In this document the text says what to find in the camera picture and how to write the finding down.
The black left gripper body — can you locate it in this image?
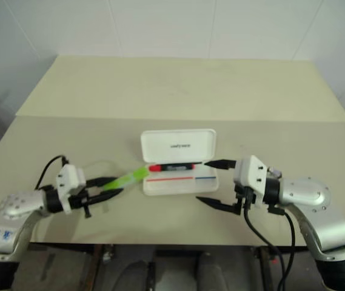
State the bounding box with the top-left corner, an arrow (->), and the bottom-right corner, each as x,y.
68,178 -> 92,219

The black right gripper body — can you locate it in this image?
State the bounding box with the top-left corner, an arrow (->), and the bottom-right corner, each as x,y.
233,181 -> 258,213

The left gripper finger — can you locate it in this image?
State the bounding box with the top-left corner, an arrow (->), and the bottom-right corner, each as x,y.
83,188 -> 125,205
85,177 -> 121,187

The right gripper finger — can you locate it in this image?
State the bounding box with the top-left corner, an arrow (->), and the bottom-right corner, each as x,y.
195,196 -> 242,216
203,159 -> 237,171

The green marker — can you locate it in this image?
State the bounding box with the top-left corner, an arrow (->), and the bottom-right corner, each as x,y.
101,165 -> 149,192

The white pencil case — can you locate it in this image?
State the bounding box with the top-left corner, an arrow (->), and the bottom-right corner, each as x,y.
140,129 -> 220,198

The red marker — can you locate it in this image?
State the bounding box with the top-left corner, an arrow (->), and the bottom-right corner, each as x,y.
148,162 -> 205,173

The rusty metal table leg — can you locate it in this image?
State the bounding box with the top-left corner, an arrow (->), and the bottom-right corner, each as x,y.
84,244 -> 105,291
258,246 -> 278,291

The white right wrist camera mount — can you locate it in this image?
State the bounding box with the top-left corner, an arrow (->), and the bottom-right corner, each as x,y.
233,155 -> 270,209

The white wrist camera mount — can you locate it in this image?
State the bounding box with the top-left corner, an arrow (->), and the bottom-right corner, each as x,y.
233,155 -> 270,209
55,164 -> 87,215

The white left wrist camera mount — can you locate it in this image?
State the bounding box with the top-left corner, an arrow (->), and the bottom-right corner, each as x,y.
55,164 -> 87,215

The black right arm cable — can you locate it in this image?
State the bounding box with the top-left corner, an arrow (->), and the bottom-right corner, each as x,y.
243,193 -> 286,291
267,206 -> 296,290

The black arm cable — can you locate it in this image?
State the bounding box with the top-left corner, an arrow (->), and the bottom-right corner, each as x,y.
267,206 -> 296,290
243,193 -> 286,291
35,155 -> 70,192

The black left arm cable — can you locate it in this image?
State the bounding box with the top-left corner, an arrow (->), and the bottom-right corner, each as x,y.
35,155 -> 70,192

